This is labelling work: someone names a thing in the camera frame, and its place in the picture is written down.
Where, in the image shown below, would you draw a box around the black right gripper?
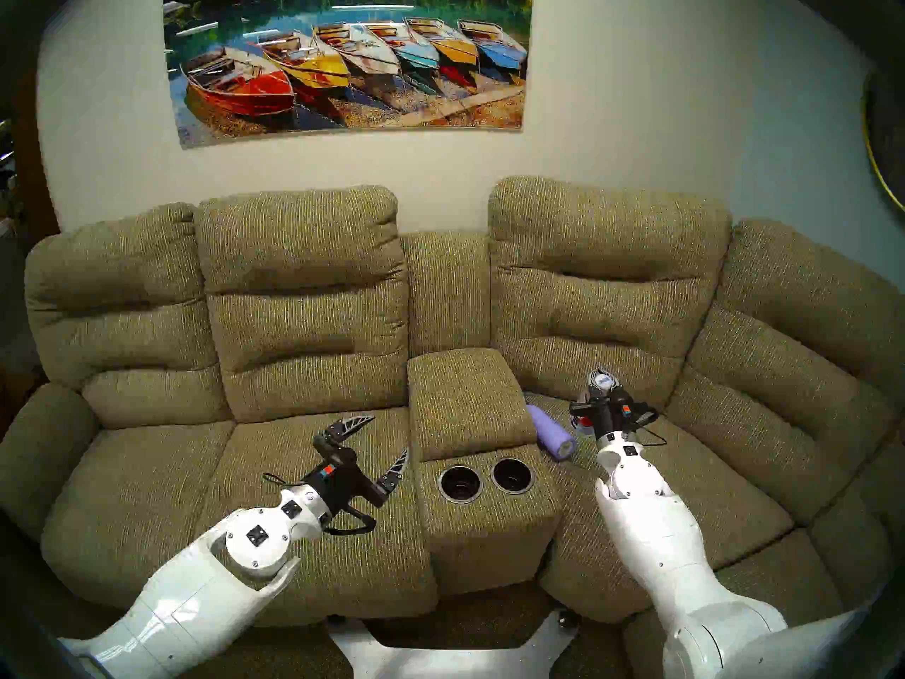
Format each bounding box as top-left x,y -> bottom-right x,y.
569,373 -> 658,441

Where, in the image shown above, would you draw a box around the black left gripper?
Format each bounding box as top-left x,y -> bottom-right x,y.
300,417 -> 409,516

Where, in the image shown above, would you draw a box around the clear plastic soda bottle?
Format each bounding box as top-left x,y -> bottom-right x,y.
571,368 -> 623,434

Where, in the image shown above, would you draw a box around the purple insulated water bottle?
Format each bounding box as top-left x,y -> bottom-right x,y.
525,404 -> 577,462

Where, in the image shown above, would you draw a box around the metal rimmed cup holder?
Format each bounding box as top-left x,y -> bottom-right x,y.
491,458 -> 535,495
438,464 -> 484,504

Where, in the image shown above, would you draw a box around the olive green sectional sofa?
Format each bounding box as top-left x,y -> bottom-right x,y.
0,176 -> 905,679

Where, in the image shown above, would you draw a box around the olive sofa console armrest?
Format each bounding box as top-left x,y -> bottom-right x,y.
408,348 -> 566,597

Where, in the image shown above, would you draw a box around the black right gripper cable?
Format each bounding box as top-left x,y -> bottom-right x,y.
633,405 -> 669,447

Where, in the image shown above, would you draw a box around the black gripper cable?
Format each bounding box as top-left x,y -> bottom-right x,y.
262,474 -> 375,537
633,405 -> 669,447

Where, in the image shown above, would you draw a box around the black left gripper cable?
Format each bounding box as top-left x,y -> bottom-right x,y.
262,474 -> 375,537

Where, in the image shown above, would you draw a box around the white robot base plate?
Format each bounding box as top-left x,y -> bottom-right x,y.
327,609 -> 579,679

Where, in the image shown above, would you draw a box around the round gold framed wall mirror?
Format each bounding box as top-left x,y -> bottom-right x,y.
860,66 -> 905,215

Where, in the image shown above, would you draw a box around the colourful rowboats wall picture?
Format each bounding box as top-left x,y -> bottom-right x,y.
163,0 -> 535,149

